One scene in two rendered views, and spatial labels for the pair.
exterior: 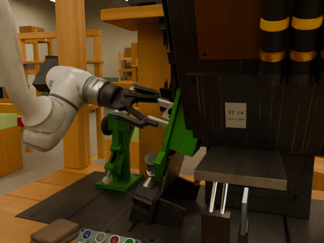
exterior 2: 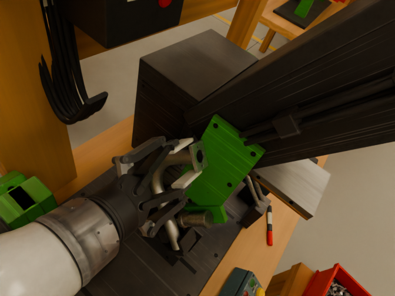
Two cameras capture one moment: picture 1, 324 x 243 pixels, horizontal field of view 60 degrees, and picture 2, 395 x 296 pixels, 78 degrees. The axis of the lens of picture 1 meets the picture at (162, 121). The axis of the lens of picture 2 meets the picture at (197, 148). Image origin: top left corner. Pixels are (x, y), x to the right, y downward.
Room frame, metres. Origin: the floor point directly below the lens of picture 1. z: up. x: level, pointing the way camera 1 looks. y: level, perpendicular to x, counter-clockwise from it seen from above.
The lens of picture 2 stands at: (0.81, 0.27, 1.57)
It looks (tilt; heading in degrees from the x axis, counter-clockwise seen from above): 49 degrees down; 269
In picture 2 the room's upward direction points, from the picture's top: 24 degrees clockwise
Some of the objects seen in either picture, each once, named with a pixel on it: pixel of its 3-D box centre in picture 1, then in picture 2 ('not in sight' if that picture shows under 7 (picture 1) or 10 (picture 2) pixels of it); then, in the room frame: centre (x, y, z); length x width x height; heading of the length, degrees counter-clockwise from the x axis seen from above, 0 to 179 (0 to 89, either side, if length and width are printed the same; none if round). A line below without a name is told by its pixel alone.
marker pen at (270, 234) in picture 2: not in sight; (269, 224); (0.50, -0.13, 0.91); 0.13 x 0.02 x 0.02; 97
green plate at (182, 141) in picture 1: (186, 126); (221, 161); (0.75, -0.07, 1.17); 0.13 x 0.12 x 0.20; 71
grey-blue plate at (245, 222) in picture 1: (244, 222); (252, 187); (0.60, -0.19, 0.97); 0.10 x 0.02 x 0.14; 161
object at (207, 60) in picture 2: (256, 149); (190, 106); (0.88, -0.31, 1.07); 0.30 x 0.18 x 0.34; 71
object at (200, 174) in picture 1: (243, 154); (255, 149); (0.66, -0.20, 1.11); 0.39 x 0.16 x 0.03; 161
